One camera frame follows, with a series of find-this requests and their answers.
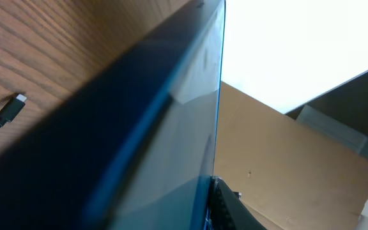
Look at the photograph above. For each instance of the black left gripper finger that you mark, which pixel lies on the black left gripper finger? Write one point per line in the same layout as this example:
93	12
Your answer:
226	211

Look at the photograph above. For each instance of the blue Galaxy smartphone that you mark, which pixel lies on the blue Galaxy smartphone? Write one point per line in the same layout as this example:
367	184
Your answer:
108	113

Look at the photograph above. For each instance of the brown cardboard box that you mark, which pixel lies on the brown cardboard box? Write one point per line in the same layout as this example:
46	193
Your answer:
290	175

